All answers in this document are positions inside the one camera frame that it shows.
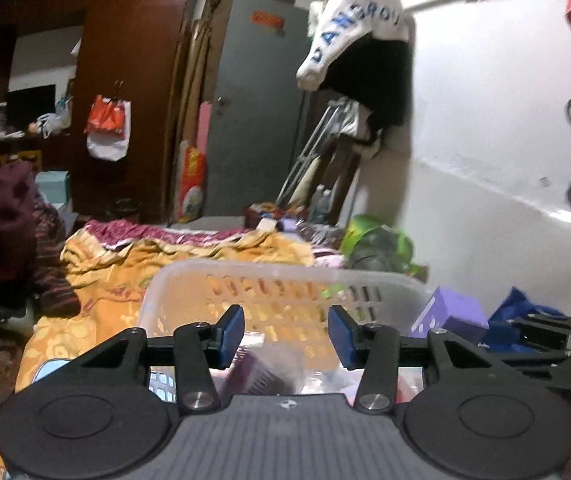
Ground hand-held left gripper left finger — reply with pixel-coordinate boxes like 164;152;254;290
18;305;245;416

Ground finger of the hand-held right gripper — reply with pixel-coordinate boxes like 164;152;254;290
508;312;571;337
480;322;571;362

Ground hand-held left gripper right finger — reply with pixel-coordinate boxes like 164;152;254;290
328;305;553;415

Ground purple medicine box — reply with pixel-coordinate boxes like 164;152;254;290
409;285;489;347

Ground white plastic basket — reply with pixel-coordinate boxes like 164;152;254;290
138;259;437;403

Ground blue shopping bag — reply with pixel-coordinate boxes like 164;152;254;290
487;287;569;334

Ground purple packet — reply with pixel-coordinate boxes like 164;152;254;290
224;349;295;397

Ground green plastic bag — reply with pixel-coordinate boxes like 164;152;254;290
340;213;429;282

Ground red patterned blanket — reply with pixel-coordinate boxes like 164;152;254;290
84;219;262;252

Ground orange patterned blanket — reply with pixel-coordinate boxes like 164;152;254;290
14;232;317;397

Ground plastic bottles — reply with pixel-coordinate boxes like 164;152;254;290
309;184;335;224

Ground red printed sack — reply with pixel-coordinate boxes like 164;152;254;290
174;139;208;224

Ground metal crutches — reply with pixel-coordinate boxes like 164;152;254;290
275;99;347;212

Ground grey door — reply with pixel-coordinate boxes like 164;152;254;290
204;0;312;219

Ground wooden planks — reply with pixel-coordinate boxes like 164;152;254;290
170;19;217;222

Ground teal box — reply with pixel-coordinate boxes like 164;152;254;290
35;170;72;202

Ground red and white hanging bag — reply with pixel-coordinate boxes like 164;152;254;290
84;93;132;162

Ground black hanging garment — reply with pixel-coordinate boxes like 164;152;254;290
317;34;415;147

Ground maroon blanket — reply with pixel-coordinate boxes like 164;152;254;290
0;159;82;322

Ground black television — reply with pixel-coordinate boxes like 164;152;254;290
6;84;58;129

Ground brown wooden wardrobe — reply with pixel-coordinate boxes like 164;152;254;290
0;0;202;227

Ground red door sign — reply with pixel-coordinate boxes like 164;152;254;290
251;9;287;31

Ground white cloth with blue letters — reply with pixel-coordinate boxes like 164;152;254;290
296;0;417;92

